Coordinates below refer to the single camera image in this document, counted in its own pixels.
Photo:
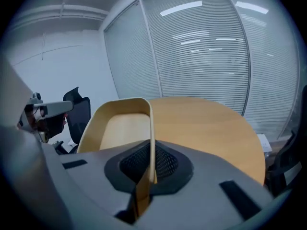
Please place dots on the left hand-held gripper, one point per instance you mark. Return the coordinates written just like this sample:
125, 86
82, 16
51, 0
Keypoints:
31, 114

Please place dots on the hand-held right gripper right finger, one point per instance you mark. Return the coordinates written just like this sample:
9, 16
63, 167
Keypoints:
216, 183

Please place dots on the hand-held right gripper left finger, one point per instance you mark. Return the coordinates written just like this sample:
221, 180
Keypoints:
91, 176

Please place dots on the tan wooden container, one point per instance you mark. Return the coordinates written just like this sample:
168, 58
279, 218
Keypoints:
124, 128

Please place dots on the black mesh office chair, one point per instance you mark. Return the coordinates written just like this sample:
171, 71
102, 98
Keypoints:
79, 118

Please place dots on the round wooden table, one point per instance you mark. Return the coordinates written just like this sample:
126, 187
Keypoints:
204, 133

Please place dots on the white ceiling pipe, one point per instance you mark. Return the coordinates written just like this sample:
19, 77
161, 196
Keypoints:
60, 14

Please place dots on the glass partition with blinds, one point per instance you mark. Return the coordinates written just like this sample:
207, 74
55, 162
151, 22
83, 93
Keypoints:
196, 56

